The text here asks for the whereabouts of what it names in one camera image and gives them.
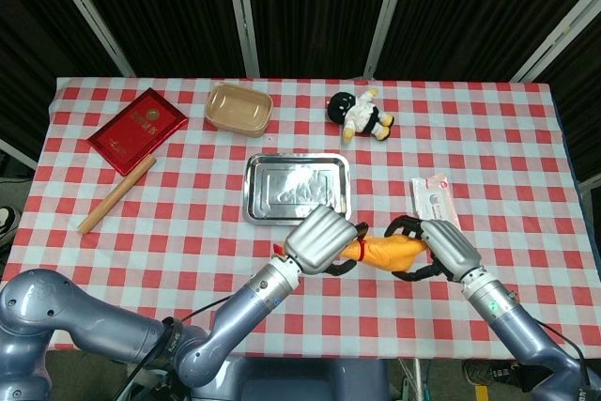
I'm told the yellow rubber chicken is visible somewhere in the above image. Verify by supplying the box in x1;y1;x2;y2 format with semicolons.
273;234;431;276

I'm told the white partition frame post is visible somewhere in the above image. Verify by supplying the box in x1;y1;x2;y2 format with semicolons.
39;0;137;78
223;0;261;79
363;0;414;79
0;137;39;172
510;0;601;83

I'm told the pink white wet wipes pack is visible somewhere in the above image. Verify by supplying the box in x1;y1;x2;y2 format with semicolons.
410;173;464;229

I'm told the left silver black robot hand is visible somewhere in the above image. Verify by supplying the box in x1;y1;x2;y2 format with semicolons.
283;203;371;277

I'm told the black white shoe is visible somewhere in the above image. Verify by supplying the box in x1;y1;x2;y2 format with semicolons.
0;206;23;247

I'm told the stainless steel rectangular tray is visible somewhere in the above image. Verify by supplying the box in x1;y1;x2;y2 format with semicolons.
242;152;353;227

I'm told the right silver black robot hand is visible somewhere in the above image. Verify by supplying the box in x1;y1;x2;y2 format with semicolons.
383;215;484;284

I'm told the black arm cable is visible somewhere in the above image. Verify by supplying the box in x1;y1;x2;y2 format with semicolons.
533;318;592;401
115;294;239;401

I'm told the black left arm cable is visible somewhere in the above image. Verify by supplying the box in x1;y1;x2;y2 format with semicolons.
115;294;239;401

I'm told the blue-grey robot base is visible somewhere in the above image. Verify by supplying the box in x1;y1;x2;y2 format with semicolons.
224;356;391;401

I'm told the white table leg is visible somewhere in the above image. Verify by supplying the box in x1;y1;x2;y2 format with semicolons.
411;358;423;401

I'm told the black sneaker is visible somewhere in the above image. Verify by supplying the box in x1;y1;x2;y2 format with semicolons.
462;358;520;388

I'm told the red white checkered tablecloth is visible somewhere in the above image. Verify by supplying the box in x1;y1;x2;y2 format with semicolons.
8;76;600;359

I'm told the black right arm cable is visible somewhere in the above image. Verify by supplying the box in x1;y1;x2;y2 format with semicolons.
533;318;592;401

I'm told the black-headed plush doll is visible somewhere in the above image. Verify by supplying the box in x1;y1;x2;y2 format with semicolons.
327;87;395;145

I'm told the red gift box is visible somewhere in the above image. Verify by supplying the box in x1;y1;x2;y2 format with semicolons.
86;86;190;177

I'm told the wooden rolling pin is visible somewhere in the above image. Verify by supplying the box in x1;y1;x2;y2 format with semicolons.
77;154;158;235

